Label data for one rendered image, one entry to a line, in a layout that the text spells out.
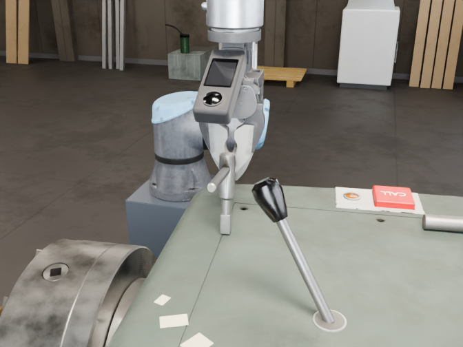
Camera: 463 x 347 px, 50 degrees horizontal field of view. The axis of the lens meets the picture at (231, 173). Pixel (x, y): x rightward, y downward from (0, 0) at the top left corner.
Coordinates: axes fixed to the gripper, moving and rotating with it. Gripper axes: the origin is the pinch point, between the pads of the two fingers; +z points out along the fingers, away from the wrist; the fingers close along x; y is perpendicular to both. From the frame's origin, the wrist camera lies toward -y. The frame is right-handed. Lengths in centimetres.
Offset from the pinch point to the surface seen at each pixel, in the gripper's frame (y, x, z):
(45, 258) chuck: -12.9, 23.6, 9.0
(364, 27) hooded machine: 618, -63, 55
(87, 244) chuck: -7.5, 20.0, 9.7
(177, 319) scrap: -23.9, 1.6, 7.1
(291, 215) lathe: 2.2, -8.8, 7.3
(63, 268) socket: -14.4, 20.1, 9.3
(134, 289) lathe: -11.3, 11.8, 13.8
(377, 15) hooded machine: 617, -77, 39
